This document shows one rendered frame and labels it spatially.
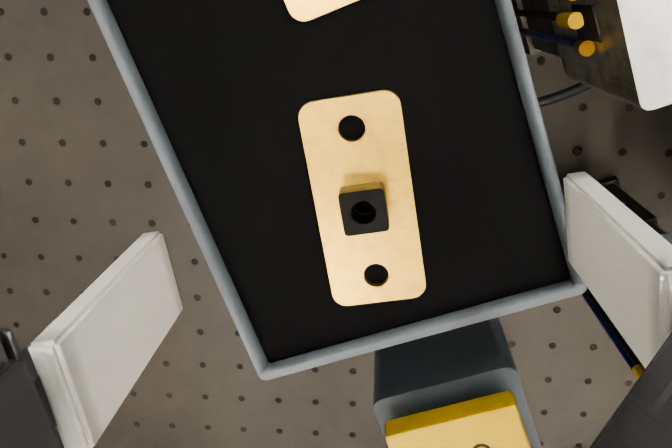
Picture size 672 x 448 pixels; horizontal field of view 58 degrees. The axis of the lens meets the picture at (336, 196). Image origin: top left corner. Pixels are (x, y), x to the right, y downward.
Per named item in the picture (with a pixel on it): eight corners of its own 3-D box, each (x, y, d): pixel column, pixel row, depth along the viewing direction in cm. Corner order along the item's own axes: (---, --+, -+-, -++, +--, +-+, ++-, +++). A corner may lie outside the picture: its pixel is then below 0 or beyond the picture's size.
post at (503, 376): (456, 200, 71) (561, 487, 29) (394, 219, 72) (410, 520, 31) (437, 140, 69) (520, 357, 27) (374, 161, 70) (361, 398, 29)
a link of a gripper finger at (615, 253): (662, 270, 12) (702, 265, 12) (561, 173, 19) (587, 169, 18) (664, 399, 13) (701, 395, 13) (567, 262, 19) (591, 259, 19)
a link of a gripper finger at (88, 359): (93, 453, 14) (63, 456, 14) (185, 309, 21) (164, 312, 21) (54, 342, 13) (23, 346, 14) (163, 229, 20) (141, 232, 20)
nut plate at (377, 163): (427, 293, 25) (429, 307, 23) (334, 304, 25) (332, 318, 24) (398, 86, 22) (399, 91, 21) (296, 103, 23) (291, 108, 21)
